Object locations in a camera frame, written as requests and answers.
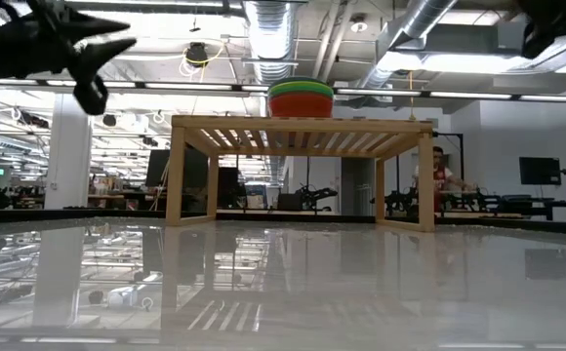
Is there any black monitor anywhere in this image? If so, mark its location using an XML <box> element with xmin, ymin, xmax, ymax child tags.
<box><xmin>144</xmin><ymin>148</ymin><xmax>210</xmax><ymax>189</ymax></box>
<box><xmin>518</xmin><ymin>156</ymin><xmax>563</xmax><ymax>187</ymax></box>

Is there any person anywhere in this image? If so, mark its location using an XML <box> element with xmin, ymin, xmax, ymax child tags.
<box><xmin>412</xmin><ymin>145</ymin><xmax>465</xmax><ymax>214</ymax></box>

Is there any black yellow cable reel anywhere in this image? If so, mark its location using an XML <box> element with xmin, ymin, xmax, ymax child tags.
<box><xmin>183</xmin><ymin>41</ymin><xmax>210</xmax><ymax>68</ymax></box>

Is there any small orange bowl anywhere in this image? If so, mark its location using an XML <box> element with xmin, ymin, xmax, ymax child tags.
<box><xmin>267</xmin><ymin>93</ymin><xmax>335</xmax><ymax>119</ymax></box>

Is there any long ceiling light bar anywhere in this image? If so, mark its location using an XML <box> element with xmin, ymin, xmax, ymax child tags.
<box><xmin>0</xmin><ymin>79</ymin><xmax>269</xmax><ymax>98</ymax></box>
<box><xmin>334</xmin><ymin>87</ymin><xmax>566</xmax><ymax>104</ymax></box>

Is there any small green bowl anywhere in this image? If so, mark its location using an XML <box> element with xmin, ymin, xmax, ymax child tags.
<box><xmin>267</xmin><ymin>80</ymin><xmax>335</xmax><ymax>95</ymax></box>

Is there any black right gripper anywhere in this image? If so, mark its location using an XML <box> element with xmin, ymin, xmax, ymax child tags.
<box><xmin>516</xmin><ymin>0</ymin><xmax>566</xmax><ymax>59</ymax></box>

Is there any silver ventilation duct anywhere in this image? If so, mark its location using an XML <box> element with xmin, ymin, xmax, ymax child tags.
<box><xmin>360</xmin><ymin>0</ymin><xmax>460</xmax><ymax>92</ymax></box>
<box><xmin>242</xmin><ymin>0</ymin><xmax>298</xmax><ymax>85</ymax></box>

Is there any black aluminium table frame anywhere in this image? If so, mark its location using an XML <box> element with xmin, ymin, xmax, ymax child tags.
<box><xmin>0</xmin><ymin>208</ymin><xmax>566</xmax><ymax>239</ymax></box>

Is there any white column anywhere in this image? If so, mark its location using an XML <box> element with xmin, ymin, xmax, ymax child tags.
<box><xmin>43</xmin><ymin>92</ymin><xmax>93</xmax><ymax>211</ymax></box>

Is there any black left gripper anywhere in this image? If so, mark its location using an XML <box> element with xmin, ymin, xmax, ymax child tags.
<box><xmin>0</xmin><ymin>0</ymin><xmax>138</xmax><ymax>101</ymax></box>

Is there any wooden slatted shelf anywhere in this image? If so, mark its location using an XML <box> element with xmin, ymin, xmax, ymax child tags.
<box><xmin>164</xmin><ymin>114</ymin><xmax>435</xmax><ymax>234</ymax></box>

